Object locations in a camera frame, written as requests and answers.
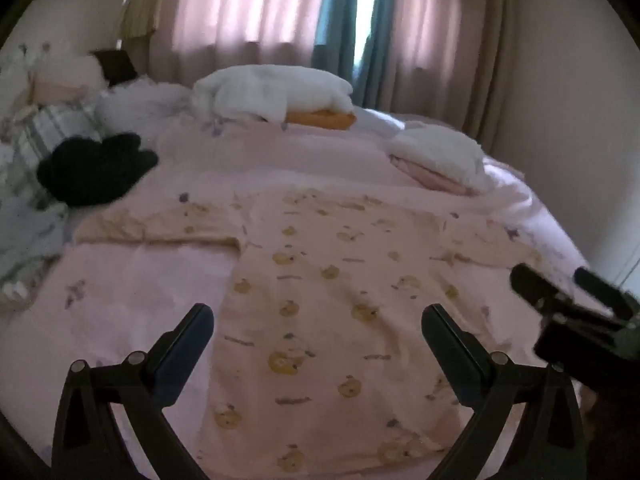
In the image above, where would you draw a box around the black plush cloth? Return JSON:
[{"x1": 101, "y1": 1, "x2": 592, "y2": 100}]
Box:
[{"x1": 36, "y1": 132, "x2": 160, "y2": 207}]

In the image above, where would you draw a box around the grey plaid pillow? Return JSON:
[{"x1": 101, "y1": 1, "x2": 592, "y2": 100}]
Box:
[{"x1": 0, "y1": 101, "x2": 105, "y2": 207}]

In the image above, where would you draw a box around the beige printed baby garment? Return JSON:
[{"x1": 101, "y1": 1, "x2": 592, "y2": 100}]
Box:
[{"x1": 75, "y1": 187, "x2": 545, "y2": 476}]

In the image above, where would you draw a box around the white folded fluffy blanket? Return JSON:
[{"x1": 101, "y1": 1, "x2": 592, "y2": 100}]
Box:
[{"x1": 385, "y1": 122, "x2": 488, "y2": 195}]

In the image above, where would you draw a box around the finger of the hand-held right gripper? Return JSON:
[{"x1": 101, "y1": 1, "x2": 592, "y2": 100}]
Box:
[
  {"x1": 510, "y1": 262, "x2": 570, "y2": 314},
  {"x1": 574, "y1": 266, "x2": 640, "y2": 322}
]

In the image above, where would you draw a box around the white and pink plush doll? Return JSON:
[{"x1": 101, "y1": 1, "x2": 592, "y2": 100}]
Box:
[{"x1": 19, "y1": 42, "x2": 109, "y2": 107}]

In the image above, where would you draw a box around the white goose plush toy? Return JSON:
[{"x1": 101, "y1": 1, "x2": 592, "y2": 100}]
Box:
[{"x1": 191, "y1": 64, "x2": 354, "y2": 123}]

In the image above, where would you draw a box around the pink floral bed sheet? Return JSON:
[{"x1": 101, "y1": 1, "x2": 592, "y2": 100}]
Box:
[{"x1": 0, "y1": 110, "x2": 603, "y2": 480}]

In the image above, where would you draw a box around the pink folded cloth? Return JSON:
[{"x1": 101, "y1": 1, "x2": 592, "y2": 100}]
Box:
[{"x1": 391, "y1": 156, "x2": 477, "y2": 195}]

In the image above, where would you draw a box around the teal curtain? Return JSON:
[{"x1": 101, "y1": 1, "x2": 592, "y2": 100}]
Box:
[{"x1": 313, "y1": 0, "x2": 397, "y2": 109}]

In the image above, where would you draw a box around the white fluffy cushion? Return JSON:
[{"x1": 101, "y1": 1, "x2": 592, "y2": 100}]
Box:
[{"x1": 95, "y1": 79, "x2": 195, "y2": 135}]

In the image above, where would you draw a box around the orange pillow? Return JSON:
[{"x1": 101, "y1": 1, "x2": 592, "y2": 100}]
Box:
[{"x1": 284, "y1": 108, "x2": 358, "y2": 132}]

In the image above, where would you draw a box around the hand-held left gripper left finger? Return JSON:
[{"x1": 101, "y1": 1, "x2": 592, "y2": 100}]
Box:
[{"x1": 50, "y1": 303, "x2": 216, "y2": 480}]

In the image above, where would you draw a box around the beige curtain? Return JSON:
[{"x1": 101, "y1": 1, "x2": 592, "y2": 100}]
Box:
[{"x1": 450, "y1": 0, "x2": 528, "y2": 143}]

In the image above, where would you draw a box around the pink sheer curtain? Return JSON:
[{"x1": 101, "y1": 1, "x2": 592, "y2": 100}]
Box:
[{"x1": 150, "y1": 0, "x2": 506, "y2": 133}]

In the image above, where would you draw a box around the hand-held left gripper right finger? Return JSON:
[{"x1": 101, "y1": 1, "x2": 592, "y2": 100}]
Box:
[{"x1": 421, "y1": 303, "x2": 588, "y2": 480}]

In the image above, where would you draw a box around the light blue cloth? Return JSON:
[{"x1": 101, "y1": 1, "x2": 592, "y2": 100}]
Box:
[{"x1": 0, "y1": 194, "x2": 70, "y2": 293}]

